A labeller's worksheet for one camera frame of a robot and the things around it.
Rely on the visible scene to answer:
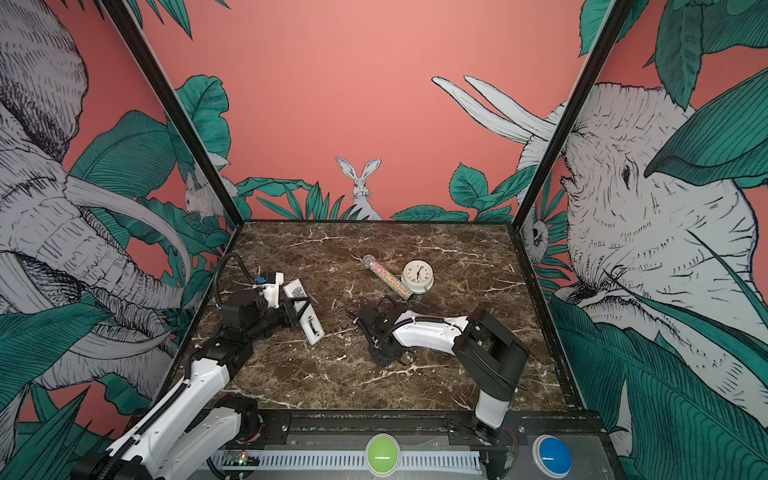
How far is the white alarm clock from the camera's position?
1.00m

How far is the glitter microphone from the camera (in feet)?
3.28

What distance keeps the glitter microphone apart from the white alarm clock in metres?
0.02

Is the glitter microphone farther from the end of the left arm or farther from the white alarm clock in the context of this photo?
the end of the left arm
